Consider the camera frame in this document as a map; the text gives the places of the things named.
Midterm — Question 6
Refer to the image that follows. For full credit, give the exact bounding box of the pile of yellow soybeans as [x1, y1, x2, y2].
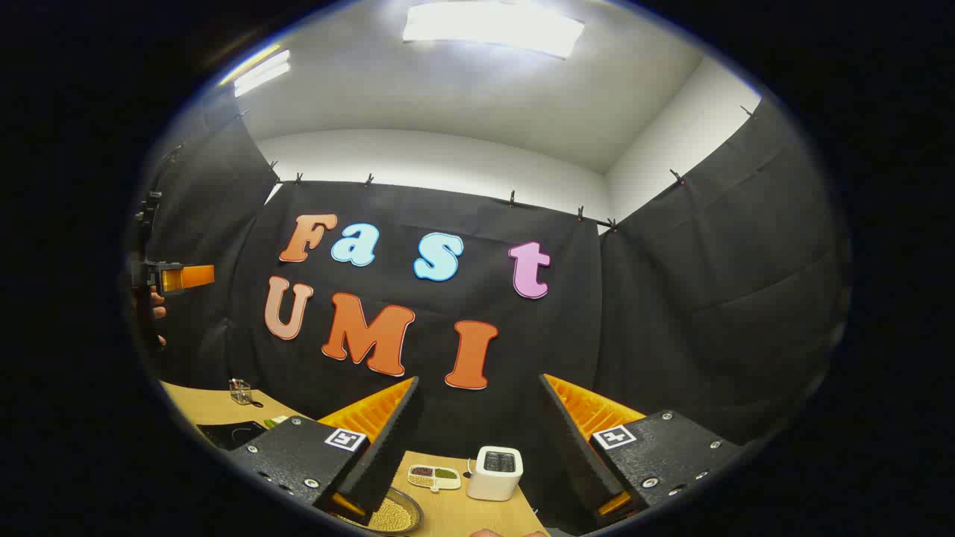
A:
[369, 498, 413, 532]

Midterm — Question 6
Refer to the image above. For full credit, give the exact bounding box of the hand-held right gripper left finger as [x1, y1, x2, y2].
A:
[228, 375, 424, 527]

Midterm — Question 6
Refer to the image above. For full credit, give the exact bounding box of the black induction cooktop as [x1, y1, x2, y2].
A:
[195, 421, 268, 450]

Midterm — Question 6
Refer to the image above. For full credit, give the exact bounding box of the black backdrop cloth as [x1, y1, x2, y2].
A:
[131, 89, 851, 534]

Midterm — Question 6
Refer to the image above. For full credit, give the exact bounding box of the white toaster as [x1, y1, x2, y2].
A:
[466, 446, 524, 501]

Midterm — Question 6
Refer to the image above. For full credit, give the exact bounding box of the row of small cloth clips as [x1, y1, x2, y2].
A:
[237, 104, 756, 230]

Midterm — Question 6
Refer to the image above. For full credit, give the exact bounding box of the white divided bean dish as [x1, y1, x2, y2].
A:
[407, 465, 462, 493]

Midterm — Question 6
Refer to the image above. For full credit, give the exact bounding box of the stainless steel pot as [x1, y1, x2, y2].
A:
[328, 486, 425, 536]

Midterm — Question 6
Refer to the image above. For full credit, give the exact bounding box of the small ceiling light panel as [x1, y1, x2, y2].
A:
[220, 43, 292, 98]

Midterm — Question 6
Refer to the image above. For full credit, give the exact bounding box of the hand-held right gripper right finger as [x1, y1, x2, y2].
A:
[539, 373, 747, 527]

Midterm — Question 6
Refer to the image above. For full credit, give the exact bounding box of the large ceiling light panel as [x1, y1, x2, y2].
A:
[403, 0, 585, 59]

